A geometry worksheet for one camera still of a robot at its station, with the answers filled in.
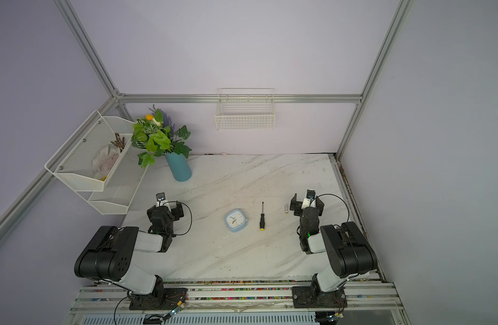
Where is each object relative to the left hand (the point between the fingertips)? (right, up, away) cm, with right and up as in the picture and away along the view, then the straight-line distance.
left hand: (167, 203), depth 93 cm
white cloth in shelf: (-18, +19, -15) cm, 31 cm away
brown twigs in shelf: (-15, +27, -11) cm, 33 cm away
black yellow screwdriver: (+45, -7, 0) cm, 45 cm away
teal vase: (+2, +18, +11) cm, 21 cm away
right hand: (+65, +3, -1) cm, 65 cm away
